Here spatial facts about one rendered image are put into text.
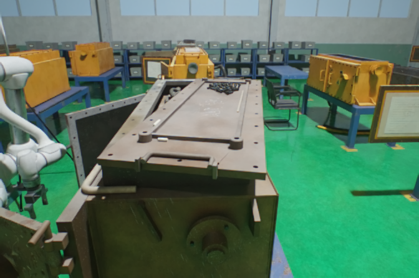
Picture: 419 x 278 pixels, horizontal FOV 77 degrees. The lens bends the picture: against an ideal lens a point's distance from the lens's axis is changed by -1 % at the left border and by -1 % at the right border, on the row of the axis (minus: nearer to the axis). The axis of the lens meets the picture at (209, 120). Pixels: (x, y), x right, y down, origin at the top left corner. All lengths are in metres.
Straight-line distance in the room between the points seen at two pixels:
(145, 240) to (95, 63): 6.46
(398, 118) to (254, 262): 2.33
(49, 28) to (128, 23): 2.82
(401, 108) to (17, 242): 2.92
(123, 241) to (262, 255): 0.44
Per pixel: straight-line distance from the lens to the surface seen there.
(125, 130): 1.03
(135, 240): 0.92
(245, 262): 0.99
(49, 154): 1.84
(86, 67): 7.25
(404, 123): 3.09
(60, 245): 0.82
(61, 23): 11.29
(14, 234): 0.93
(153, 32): 10.42
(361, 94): 4.57
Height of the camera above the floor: 1.69
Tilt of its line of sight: 19 degrees down
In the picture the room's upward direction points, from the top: straight up
